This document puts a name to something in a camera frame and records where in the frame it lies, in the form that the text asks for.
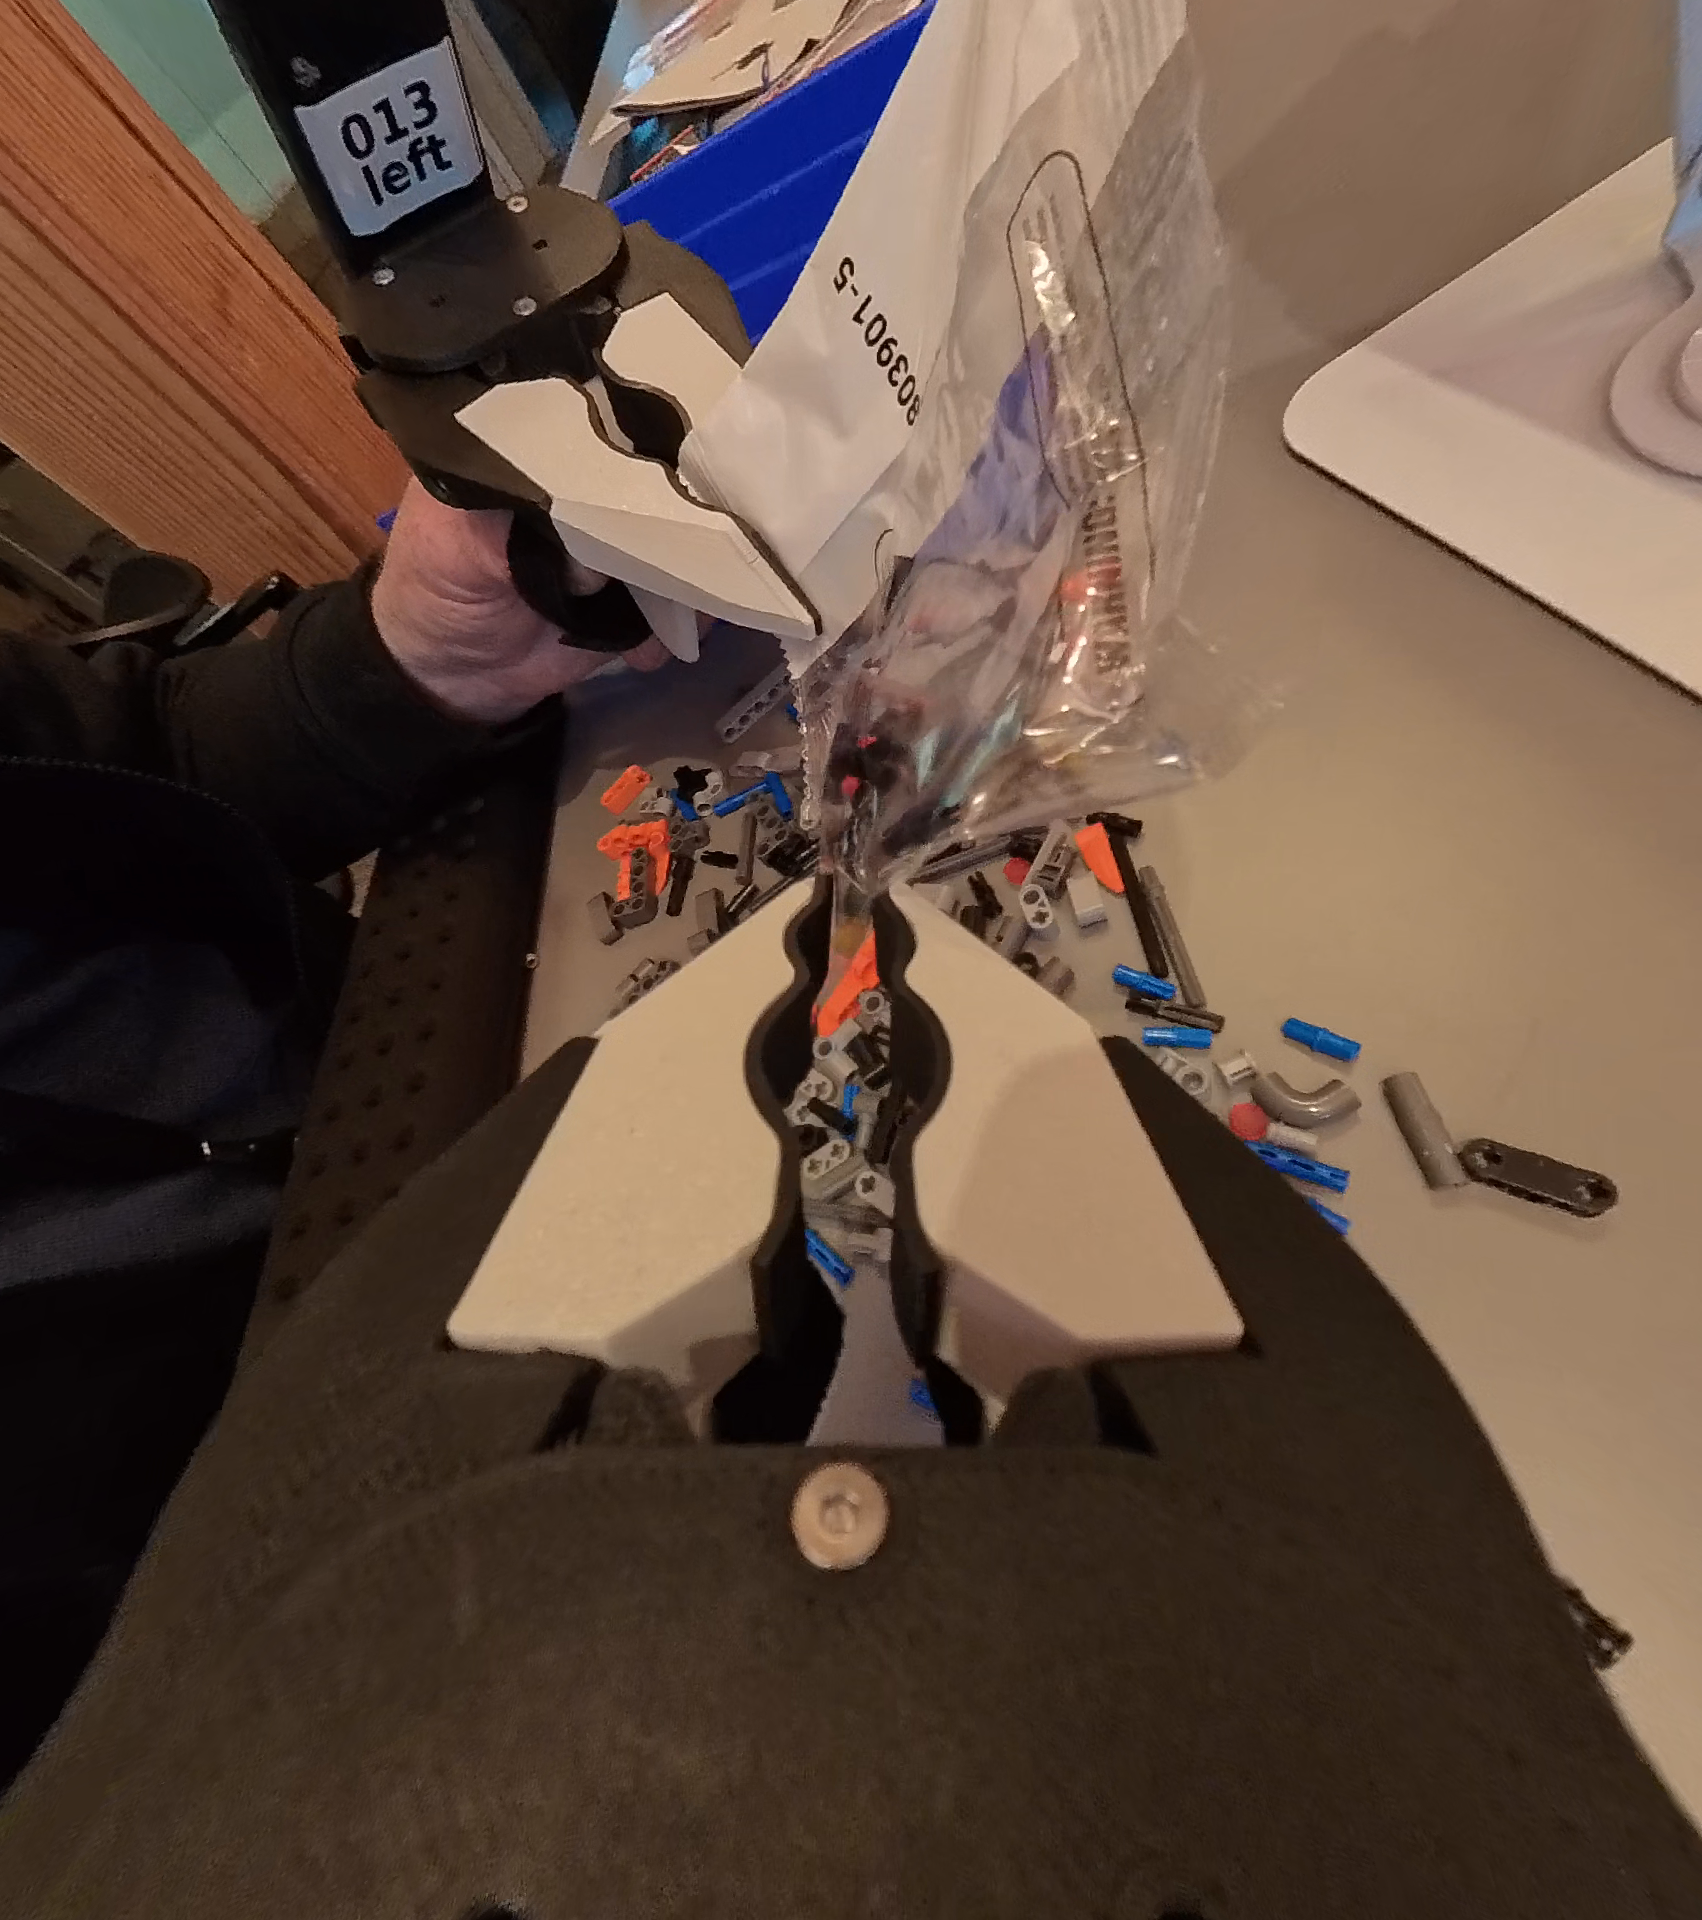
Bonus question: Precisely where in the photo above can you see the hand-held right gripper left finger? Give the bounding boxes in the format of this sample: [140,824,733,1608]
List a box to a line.
[445,880,849,1448]

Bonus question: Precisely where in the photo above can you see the black studded mat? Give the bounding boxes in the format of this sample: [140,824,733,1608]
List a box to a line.
[253,720,563,1353]

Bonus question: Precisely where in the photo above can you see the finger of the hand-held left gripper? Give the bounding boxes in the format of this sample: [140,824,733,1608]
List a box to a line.
[596,288,757,455]
[458,381,826,647]

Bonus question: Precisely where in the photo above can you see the blue plastic bin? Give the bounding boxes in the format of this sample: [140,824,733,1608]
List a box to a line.
[610,0,948,323]

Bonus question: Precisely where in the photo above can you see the person's left hand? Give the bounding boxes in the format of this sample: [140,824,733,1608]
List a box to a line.
[368,479,676,720]

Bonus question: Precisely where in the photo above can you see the wooden pillar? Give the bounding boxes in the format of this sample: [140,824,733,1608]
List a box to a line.
[0,0,408,590]

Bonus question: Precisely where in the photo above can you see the grey desk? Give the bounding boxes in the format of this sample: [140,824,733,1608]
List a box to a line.
[510,0,1702,1920]

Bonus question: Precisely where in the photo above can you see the black chair armrest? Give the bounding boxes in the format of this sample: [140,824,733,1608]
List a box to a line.
[72,551,303,651]

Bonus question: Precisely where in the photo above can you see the black brick connector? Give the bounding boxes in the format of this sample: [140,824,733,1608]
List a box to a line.
[1459,1136,1615,1219]

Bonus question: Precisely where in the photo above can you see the pile of brick parts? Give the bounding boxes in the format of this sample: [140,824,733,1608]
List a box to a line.
[587,706,1459,1306]

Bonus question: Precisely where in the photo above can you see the long light grey holed beam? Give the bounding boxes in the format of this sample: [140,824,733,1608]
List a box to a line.
[714,661,811,743]

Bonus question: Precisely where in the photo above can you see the white book stand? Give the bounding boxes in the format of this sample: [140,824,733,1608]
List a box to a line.
[1282,0,1702,770]

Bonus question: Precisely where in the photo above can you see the small bag of brick parts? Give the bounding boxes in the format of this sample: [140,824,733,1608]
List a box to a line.
[676,0,1282,884]

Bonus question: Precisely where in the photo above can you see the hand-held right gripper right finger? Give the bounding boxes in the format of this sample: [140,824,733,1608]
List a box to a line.
[882,880,1240,1448]

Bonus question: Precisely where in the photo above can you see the loose papers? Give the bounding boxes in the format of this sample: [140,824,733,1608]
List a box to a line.
[610,0,913,116]

